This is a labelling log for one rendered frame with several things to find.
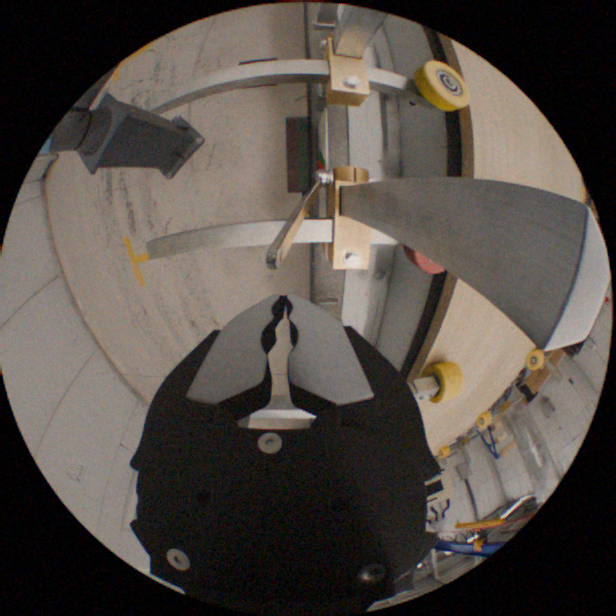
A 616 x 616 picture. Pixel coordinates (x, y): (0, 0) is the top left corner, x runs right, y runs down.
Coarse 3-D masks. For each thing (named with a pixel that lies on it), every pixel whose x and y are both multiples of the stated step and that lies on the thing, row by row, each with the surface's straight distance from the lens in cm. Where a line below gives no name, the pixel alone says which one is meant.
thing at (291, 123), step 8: (288, 120) 45; (288, 128) 44; (296, 128) 44; (288, 136) 43; (296, 136) 43; (288, 144) 43; (296, 144) 43; (288, 152) 42; (296, 152) 42; (288, 160) 42; (296, 160) 42; (288, 168) 42; (296, 168) 42; (288, 176) 42; (296, 176) 41; (296, 184) 41
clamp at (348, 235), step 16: (336, 176) 26; (352, 176) 26; (368, 176) 27; (336, 192) 25; (336, 208) 25; (336, 224) 25; (352, 224) 26; (336, 240) 25; (352, 240) 26; (368, 240) 27; (336, 256) 26; (368, 256) 27
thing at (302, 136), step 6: (300, 120) 45; (300, 126) 44; (306, 126) 44; (300, 132) 44; (306, 132) 44; (300, 138) 43; (306, 138) 43; (300, 144) 43; (306, 144) 43; (300, 150) 42; (306, 150) 43; (300, 156) 42; (306, 156) 42; (300, 162) 42; (306, 162) 42; (300, 168) 42; (306, 168) 42; (300, 174) 42; (306, 174) 42; (300, 180) 41; (306, 180) 41; (300, 186) 41; (306, 186) 41
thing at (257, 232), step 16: (224, 224) 30; (240, 224) 27; (256, 224) 26; (272, 224) 26; (304, 224) 26; (320, 224) 26; (160, 240) 33; (176, 240) 31; (192, 240) 29; (208, 240) 28; (224, 240) 28; (240, 240) 27; (256, 240) 26; (272, 240) 26; (304, 240) 26; (320, 240) 26; (384, 240) 29; (160, 256) 33
